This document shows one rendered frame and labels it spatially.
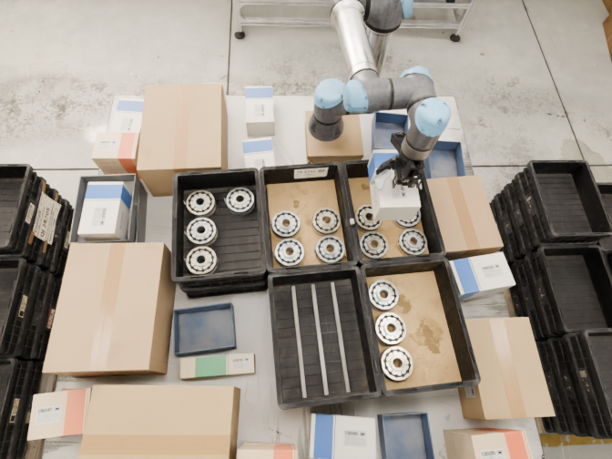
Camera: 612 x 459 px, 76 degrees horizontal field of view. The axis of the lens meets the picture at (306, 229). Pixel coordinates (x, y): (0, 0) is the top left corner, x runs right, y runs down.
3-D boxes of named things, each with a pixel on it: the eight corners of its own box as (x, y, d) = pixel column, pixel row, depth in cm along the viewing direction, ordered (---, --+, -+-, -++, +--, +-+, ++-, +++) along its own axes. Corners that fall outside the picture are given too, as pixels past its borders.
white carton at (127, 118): (127, 112, 176) (119, 97, 168) (154, 114, 177) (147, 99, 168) (117, 148, 168) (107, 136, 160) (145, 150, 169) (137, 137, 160)
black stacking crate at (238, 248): (181, 189, 149) (174, 174, 139) (260, 184, 152) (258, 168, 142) (180, 291, 134) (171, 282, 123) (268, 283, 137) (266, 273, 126)
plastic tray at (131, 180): (86, 182, 150) (79, 175, 145) (139, 180, 151) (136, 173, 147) (75, 249, 139) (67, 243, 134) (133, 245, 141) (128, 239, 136)
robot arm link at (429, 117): (448, 92, 90) (457, 122, 86) (432, 123, 100) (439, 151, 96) (414, 94, 89) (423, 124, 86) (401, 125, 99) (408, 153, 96)
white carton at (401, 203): (367, 165, 130) (372, 149, 122) (402, 165, 131) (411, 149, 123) (373, 220, 122) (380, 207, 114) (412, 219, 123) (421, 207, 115)
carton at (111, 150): (99, 168, 155) (90, 158, 148) (105, 143, 160) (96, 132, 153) (140, 168, 156) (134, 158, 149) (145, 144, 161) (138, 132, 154)
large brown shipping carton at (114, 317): (96, 263, 148) (70, 243, 129) (178, 261, 149) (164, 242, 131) (75, 377, 131) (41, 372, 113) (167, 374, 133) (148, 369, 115)
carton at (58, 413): (42, 438, 117) (26, 440, 110) (47, 394, 122) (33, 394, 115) (97, 431, 119) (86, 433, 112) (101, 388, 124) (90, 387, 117)
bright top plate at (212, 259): (188, 246, 136) (188, 245, 135) (218, 247, 136) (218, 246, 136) (184, 274, 132) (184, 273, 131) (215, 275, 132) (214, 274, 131)
